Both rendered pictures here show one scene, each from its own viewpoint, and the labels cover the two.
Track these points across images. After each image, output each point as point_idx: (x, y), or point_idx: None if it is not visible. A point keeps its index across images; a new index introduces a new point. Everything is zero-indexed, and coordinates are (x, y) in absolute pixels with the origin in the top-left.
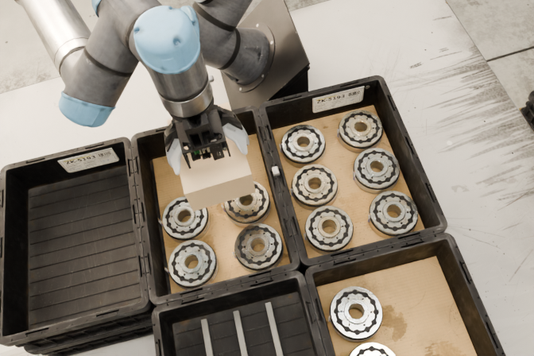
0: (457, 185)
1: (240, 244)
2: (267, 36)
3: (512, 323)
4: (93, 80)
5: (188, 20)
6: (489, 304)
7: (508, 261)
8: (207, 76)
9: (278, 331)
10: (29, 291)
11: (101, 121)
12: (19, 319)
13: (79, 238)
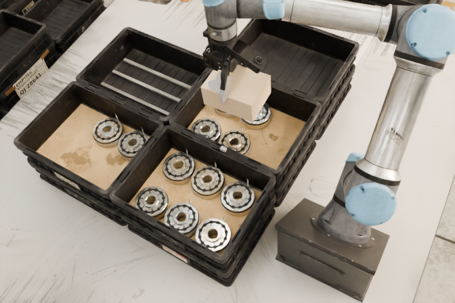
0: (141, 294)
1: (214, 124)
2: (339, 239)
3: (62, 237)
4: None
5: None
6: (80, 236)
7: (82, 270)
8: (210, 26)
9: (164, 115)
10: (288, 42)
11: None
12: (272, 28)
13: (296, 71)
